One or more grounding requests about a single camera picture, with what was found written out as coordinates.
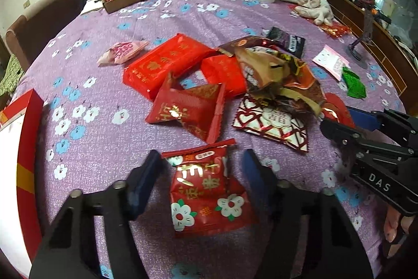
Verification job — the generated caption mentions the person's right hand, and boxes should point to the person's right hand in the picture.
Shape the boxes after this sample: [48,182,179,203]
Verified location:
[383,207,415,258]

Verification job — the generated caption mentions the red flower print snack packet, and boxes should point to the red flower print snack packet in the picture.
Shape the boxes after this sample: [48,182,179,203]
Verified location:
[161,139,259,238]

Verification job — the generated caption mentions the pink snack packet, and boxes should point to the pink snack packet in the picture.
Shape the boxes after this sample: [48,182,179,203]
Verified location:
[97,40,149,67]

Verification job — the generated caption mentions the white paper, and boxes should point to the white paper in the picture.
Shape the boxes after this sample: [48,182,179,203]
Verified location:
[80,0,105,15]

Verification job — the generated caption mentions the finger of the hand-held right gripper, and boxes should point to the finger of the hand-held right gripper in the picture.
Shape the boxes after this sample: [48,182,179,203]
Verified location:
[346,106,418,149]
[320,119,418,169]

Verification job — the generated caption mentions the red round packet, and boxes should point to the red round packet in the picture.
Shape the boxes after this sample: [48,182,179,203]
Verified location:
[322,93,356,129]

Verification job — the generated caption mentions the brown snack packet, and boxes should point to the brown snack packet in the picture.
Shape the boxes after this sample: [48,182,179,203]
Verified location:
[235,45,327,119]

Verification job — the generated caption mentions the red gold crimped snack packet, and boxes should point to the red gold crimped snack packet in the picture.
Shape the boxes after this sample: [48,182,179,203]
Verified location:
[145,73,227,144]

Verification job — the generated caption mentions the purple black stand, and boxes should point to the purple black stand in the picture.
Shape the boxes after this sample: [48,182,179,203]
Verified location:
[346,0,376,69]

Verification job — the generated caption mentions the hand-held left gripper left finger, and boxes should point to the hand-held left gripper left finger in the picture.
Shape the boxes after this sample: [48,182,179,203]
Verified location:
[29,150,164,279]

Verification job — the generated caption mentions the black snack pouch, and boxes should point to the black snack pouch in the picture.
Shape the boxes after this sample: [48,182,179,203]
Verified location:
[268,27,306,59]

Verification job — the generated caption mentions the wooden sideboard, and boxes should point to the wooden sideboard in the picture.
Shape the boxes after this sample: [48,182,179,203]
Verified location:
[307,0,418,98]

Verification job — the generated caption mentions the large red packet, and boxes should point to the large red packet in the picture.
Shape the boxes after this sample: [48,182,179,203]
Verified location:
[123,33,218,102]

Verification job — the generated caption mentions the red white heart pattern packet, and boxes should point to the red white heart pattern packet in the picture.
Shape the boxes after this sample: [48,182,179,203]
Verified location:
[232,94,309,153]

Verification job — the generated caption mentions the green snack packet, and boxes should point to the green snack packet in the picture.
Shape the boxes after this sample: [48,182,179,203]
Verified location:
[341,66,367,99]

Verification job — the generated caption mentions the white gloves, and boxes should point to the white gloves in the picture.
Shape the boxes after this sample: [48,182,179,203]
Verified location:
[281,0,335,26]

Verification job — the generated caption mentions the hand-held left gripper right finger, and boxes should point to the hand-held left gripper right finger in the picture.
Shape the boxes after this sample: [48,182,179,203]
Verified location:
[242,149,374,279]

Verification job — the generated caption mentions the green patterned cushion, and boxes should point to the green patterned cushion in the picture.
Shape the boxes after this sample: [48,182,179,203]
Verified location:
[0,53,26,100]

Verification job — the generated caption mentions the brown chair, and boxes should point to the brown chair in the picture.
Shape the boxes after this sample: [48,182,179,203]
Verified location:
[6,0,84,70]

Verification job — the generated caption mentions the red gold foil wrapper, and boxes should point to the red gold foil wrapper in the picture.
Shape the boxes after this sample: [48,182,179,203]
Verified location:
[318,22,352,38]

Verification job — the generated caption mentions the pink white flat packet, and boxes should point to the pink white flat packet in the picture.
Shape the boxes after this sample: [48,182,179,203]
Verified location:
[312,44,351,81]

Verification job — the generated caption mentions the small red packet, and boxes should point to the small red packet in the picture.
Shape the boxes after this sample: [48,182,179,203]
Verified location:
[200,55,248,95]

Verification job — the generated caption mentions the red box with white inside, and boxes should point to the red box with white inside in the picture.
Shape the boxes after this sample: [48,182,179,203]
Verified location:
[0,89,44,263]

